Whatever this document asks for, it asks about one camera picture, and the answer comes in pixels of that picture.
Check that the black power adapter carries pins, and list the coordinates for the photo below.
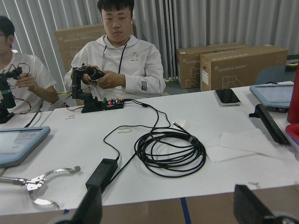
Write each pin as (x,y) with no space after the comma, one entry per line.
(102,174)

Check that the white paper sheet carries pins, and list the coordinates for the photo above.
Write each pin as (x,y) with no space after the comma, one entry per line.
(237,145)

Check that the metal grabber tool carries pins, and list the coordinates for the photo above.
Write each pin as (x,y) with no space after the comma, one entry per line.
(37,182)

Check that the person in white hoodie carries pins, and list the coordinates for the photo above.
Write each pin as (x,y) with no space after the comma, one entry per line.
(132,67)

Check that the cardboard box behind person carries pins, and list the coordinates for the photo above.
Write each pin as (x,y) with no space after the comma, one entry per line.
(69,42)

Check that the smartphone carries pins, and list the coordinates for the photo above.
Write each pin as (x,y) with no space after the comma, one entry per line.
(227,97)

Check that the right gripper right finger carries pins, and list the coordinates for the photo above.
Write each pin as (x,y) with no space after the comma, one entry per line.
(248,209)

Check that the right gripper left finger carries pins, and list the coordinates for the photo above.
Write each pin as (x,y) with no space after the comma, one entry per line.
(88,212)

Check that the red parts tray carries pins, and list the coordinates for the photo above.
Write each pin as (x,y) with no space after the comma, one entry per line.
(292,132)

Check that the black bar tool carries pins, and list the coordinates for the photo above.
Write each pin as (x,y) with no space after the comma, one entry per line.
(270,124)

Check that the blue teach pendant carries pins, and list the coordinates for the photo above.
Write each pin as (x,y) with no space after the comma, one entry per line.
(17,143)

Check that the red thermos bottle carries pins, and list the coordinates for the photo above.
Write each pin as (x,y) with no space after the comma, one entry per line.
(293,113)

